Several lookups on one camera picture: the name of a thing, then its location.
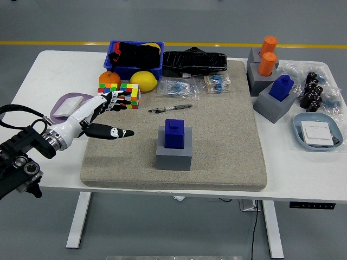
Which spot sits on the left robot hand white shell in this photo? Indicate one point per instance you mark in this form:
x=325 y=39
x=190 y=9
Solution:
x=78 y=115

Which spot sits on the blue square seal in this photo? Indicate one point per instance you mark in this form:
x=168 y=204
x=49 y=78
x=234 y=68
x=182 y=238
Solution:
x=174 y=138
x=280 y=88

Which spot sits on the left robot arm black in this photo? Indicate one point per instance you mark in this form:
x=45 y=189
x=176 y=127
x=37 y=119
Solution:
x=24 y=140

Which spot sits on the grey square seal holder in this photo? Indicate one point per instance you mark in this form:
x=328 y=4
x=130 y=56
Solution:
x=271 y=109
x=173 y=161

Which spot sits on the orange cylinder seal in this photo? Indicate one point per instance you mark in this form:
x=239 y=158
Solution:
x=267 y=65
x=268 y=44

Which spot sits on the purple tray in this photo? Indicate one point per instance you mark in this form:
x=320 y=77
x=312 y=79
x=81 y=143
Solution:
x=87 y=96

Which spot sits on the colourful puzzle cube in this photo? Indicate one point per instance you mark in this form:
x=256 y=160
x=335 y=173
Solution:
x=108 y=86
x=134 y=93

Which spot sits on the orange fruit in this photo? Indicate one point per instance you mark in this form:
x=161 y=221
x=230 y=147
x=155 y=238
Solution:
x=109 y=78

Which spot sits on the blue plastic bin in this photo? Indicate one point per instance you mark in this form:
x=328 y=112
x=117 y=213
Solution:
x=127 y=72

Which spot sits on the yellow lemon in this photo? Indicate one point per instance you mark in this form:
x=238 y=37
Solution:
x=143 y=81

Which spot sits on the black cloth with red trim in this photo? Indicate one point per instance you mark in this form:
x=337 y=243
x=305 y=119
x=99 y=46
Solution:
x=135 y=55

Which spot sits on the black pen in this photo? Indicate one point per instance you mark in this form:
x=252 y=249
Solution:
x=179 y=107

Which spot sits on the clear bag of blue resistors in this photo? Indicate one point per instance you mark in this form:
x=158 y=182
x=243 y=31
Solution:
x=176 y=88

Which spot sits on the yellow item in bin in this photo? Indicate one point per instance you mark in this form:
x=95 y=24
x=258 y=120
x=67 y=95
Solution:
x=153 y=44

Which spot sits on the white table leg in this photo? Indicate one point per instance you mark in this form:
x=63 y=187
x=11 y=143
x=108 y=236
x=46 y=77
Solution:
x=78 y=222
x=272 y=230

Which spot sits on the black plastic wrapped package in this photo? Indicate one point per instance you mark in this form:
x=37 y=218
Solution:
x=195 y=61

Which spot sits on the clear bag of taped resistors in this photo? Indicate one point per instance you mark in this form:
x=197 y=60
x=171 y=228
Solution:
x=217 y=84

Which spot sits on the grey-brown mat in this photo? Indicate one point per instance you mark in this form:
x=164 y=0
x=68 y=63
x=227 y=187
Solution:
x=217 y=149

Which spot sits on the grey holder with round hole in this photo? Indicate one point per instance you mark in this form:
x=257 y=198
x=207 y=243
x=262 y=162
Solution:
x=253 y=55
x=256 y=84

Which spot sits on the grey power box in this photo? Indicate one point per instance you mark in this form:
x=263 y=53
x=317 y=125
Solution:
x=248 y=205

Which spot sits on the clear plastic component bag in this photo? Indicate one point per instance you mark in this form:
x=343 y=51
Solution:
x=333 y=104
x=292 y=67

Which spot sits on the light blue tray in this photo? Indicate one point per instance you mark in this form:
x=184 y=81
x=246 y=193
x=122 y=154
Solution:
x=299 y=127

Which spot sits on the black capacitor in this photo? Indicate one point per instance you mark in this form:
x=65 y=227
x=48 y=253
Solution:
x=312 y=78
x=312 y=107
x=316 y=101
x=306 y=99
x=318 y=91
x=309 y=88

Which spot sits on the black table control panel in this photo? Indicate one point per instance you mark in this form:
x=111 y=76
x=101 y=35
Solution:
x=311 y=205

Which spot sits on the small green circuit part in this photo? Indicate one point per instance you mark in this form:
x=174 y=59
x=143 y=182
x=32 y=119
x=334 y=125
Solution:
x=335 y=140

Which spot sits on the white switch panel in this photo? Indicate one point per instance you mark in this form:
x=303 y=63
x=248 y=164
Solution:
x=315 y=134
x=66 y=107

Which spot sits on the small white bracket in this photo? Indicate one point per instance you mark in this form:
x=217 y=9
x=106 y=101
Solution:
x=179 y=198

